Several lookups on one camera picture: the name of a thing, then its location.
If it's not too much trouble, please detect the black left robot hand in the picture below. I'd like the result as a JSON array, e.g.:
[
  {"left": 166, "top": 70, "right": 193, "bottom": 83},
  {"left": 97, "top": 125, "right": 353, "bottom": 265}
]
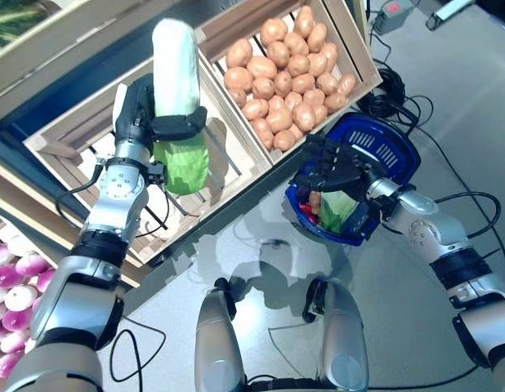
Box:
[{"left": 113, "top": 73, "right": 209, "bottom": 151}]

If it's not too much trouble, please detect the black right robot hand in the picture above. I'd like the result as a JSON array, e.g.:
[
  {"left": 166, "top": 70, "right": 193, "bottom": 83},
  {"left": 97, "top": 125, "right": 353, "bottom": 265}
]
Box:
[{"left": 292, "top": 134, "right": 376, "bottom": 199}]

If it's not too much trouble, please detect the long napa cabbage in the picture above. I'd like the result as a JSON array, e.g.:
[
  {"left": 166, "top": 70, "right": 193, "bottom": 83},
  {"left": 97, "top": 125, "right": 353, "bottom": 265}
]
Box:
[{"left": 151, "top": 16, "right": 211, "bottom": 196}]

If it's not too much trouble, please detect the blue plastic shopping basket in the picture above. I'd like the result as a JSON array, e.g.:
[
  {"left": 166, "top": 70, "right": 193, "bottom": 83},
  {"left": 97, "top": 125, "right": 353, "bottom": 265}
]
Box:
[{"left": 284, "top": 113, "right": 422, "bottom": 247}]

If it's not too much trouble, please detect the wooden display shelf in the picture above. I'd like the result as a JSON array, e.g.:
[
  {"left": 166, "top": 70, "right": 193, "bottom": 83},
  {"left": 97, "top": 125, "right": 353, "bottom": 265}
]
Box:
[{"left": 0, "top": 0, "right": 384, "bottom": 287}]

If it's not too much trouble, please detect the brown potato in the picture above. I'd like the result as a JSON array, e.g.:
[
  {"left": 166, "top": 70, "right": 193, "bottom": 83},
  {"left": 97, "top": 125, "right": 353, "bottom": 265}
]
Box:
[
  {"left": 295, "top": 6, "right": 315, "bottom": 38},
  {"left": 247, "top": 56, "right": 278, "bottom": 81},
  {"left": 292, "top": 102, "right": 317, "bottom": 131},
  {"left": 324, "top": 92, "right": 347, "bottom": 114},
  {"left": 272, "top": 130, "right": 297, "bottom": 151},
  {"left": 260, "top": 18, "right": 288, "bottom": 46},
  {"left": 226, "top": 38, "right": 253, "bottom": 69},
  {"left": 266, "top": 40, "right": 290, "bottom": 69},
  {"left": 223, "top": 67, "right": 253, "bottom": 93},
  {"left": 337, "top": 73, "right": 356, "bottom": 97}
]

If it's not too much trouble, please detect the empty slatted wooden crate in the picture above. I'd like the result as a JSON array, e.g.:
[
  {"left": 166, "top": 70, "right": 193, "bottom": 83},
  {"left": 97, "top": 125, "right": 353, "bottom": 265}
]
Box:
[{"left": 22, "top": 56, "right": 274, "bottom": 266}]

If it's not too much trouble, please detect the wide wooden pumpkin crate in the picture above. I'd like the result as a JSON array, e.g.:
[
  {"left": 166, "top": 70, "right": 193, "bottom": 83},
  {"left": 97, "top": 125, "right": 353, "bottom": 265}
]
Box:
[{"left": 0, "top": 0, "right": 204, "bottom": 123}]

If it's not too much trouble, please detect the wooden potato crate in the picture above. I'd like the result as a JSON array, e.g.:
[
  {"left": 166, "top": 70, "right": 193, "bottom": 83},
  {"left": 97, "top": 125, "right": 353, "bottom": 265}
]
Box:
[{"left": 194, "top": 0, "right": 383, "bottom": 167}]

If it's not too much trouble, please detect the green striped pumpkin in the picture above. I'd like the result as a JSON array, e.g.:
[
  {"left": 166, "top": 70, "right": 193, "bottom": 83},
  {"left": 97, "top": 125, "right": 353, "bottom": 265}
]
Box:
[{"left": 0, "top": 0, "right": 57, "bottom": 56}]

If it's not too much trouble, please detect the silver right robot leg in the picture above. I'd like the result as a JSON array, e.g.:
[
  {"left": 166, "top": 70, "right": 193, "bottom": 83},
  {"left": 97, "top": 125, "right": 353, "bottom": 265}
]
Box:
[{"left": 303, "top": 277, "right": 370, "bottom": 392}]

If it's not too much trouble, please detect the silver robot leg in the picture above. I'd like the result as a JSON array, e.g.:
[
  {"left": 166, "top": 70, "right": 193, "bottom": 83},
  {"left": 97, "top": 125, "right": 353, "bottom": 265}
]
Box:
[
  {"left": 303, "top": 277, "right": 370, "bottom": 392},
  {"left": 194, "top": 277, "right": 248, "bottom": 392}
]

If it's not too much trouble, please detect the silver left robot leg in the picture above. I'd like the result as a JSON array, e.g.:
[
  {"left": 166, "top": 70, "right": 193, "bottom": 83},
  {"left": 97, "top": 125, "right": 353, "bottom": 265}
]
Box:
[{"left": 194, "top": 277, "right": 248, "bottom": 392}]

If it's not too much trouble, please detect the coiled black cable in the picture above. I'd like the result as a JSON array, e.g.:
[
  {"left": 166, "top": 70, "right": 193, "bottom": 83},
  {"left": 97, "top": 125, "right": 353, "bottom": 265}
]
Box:
[{"left": 356, "top": 67, "right": 409, "bottom": 120}]

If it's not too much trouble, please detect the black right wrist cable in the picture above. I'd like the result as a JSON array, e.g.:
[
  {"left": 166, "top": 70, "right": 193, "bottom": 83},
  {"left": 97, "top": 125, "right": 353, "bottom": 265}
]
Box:
[{"left": 433, "top": 190, "right": 503, "bottom": 238}]

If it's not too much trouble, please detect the grey power strip red switch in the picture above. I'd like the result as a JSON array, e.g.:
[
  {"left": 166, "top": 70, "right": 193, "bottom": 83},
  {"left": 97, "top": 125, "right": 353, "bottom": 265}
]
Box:
[{"left": 373, "top": 0, "right": 409, "bottom": 32}]

